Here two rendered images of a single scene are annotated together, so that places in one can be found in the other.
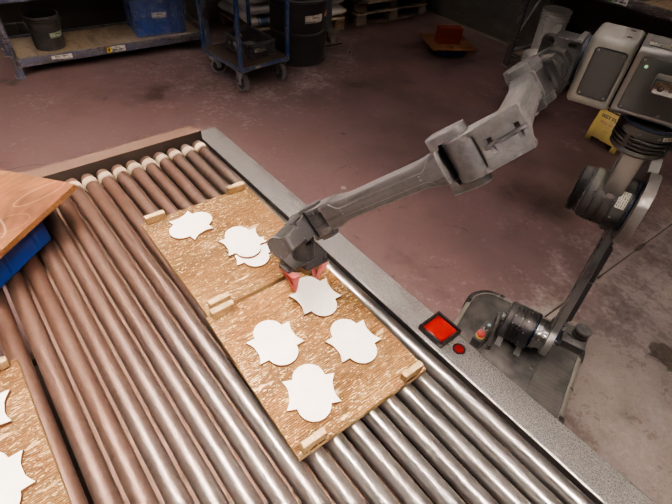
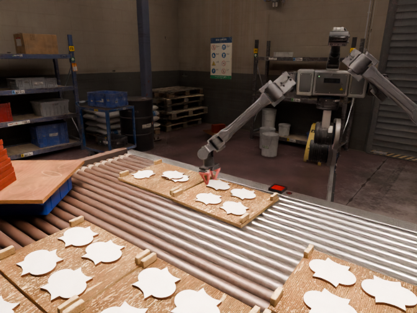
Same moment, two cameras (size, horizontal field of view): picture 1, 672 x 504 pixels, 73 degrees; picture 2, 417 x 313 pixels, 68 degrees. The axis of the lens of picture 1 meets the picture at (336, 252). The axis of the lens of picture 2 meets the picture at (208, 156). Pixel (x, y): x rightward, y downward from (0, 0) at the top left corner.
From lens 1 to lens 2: 0.86 m
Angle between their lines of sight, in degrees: 27
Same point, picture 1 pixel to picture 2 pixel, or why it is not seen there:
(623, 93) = (314, 87)
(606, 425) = not seen: hidden behind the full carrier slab
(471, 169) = (277, 93)
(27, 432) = (108, 236)
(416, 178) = (258, 104)
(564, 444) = (347, 208)
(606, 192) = (322, 128)
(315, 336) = (224, 195)
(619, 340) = not seen: hidden behind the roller
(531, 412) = (329, 204)
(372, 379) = (258, 202)
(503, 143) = (285, 83)
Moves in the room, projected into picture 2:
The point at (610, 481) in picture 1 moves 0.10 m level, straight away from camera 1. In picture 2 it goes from (370, 214) to (378, 207)
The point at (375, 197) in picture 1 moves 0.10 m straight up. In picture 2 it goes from (242, 118) to (244, 97)
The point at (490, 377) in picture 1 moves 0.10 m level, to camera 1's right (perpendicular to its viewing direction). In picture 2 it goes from (306, 198) to (324, 196)
